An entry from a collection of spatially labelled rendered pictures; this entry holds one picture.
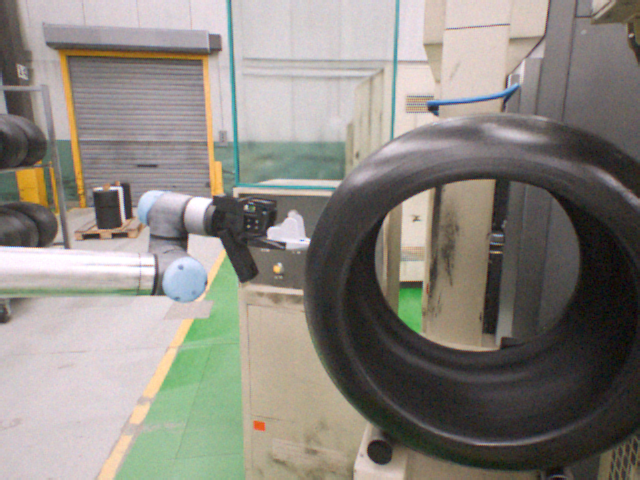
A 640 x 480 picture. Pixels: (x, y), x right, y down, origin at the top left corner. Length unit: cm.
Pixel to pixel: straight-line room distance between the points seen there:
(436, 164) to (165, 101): 952
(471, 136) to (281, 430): 143
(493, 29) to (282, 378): 129
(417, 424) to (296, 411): 103
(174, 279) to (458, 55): 73
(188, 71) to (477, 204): 921
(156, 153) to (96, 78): 178
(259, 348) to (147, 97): 877
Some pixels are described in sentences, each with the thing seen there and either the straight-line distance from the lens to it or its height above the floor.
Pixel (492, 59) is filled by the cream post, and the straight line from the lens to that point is 105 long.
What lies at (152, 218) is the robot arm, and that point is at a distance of 92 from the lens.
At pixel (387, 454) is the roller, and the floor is 90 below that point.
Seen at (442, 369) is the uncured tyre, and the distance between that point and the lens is 103.
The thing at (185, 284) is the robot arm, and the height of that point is 119.
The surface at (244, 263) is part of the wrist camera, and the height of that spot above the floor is 120.
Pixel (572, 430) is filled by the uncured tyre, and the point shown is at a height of 103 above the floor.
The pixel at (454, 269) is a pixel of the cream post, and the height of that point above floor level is 113.
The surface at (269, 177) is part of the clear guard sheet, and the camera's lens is 153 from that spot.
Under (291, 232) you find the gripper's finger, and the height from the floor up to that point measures 127.
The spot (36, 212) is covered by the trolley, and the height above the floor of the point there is 74.
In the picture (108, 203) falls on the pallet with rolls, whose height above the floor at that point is 52.
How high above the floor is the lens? 143
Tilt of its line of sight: 13 degrees down
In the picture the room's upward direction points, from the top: straight up
